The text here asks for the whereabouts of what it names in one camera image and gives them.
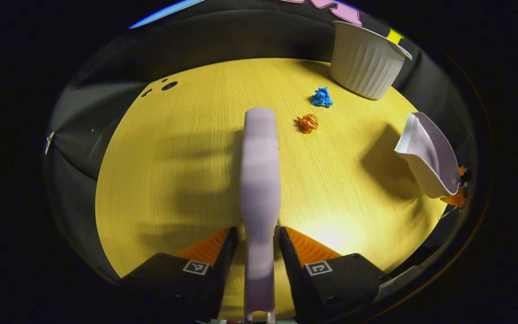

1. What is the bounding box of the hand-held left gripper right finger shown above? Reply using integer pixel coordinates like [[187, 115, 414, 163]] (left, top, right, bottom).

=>
[[278, 225, 390, 324]]

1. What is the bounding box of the orange paper ball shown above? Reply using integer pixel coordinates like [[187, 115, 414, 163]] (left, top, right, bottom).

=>
[[297, 113, 319, 134]]

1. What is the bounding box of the small lilac broom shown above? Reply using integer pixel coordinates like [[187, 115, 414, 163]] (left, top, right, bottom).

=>
[[240, 107, 282, 324]]

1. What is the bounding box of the lilac plastic dustpan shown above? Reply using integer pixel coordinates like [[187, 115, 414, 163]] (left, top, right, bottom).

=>
[[394, 112, 463, 199]]

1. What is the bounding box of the black backdrop cloth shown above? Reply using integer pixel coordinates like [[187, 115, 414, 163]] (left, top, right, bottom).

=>
[[45, 0, 478, 279]]

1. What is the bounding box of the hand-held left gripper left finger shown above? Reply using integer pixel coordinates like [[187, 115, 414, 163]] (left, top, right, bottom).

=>
[[117, 226, 239, 324]]

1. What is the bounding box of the white ribbed garbage bin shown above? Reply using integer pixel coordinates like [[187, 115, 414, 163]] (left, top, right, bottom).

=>
[[330, 20, 413, 100]]

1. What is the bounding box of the blue paper ball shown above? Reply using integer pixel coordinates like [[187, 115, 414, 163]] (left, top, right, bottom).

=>
[[311, 87, 334, 108]]

